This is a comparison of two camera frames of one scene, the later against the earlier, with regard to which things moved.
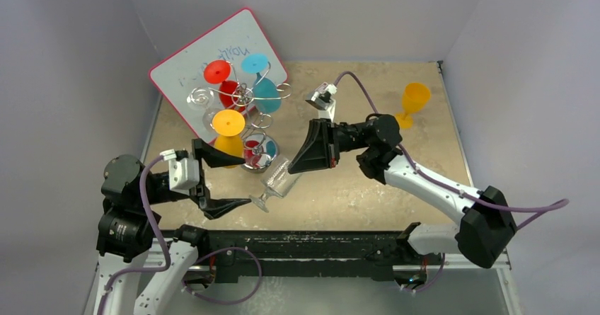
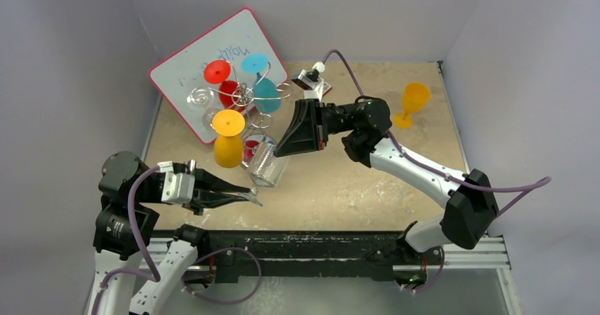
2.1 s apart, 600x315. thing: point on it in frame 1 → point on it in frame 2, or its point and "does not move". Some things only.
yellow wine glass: x=228 y=124 does not move
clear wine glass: x=202 y=98 does not move
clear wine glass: x=277 y=182 → x=266 y=169
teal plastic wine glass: x=266 y=95 does not move
